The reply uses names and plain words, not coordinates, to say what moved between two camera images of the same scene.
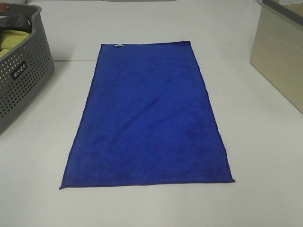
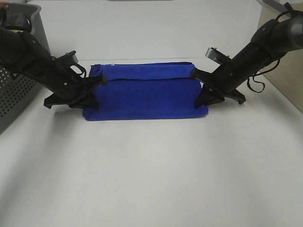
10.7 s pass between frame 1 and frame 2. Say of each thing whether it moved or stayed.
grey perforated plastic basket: stayed
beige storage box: stayed
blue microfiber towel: moved
